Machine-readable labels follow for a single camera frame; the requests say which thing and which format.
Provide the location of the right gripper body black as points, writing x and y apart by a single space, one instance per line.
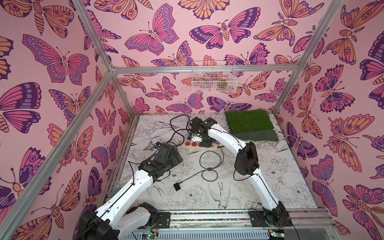
193 126

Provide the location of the small black mp3 player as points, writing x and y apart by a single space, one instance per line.
177 186

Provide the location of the green artificial grass mat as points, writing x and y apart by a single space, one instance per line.
254 125

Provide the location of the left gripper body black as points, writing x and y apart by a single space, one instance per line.
173 161

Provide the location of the white red power strip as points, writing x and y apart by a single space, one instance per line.
192 145

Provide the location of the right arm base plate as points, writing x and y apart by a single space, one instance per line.
262 219

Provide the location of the green object in basket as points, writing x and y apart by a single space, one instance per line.
222 85

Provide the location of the white wire basket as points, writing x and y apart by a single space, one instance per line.
206 78

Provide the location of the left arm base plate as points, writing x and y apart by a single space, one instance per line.
160 220

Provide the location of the aluminium front rail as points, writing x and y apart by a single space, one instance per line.
310 224

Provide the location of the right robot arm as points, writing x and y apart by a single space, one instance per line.
246 164

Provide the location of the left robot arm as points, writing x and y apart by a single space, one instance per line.
113 220

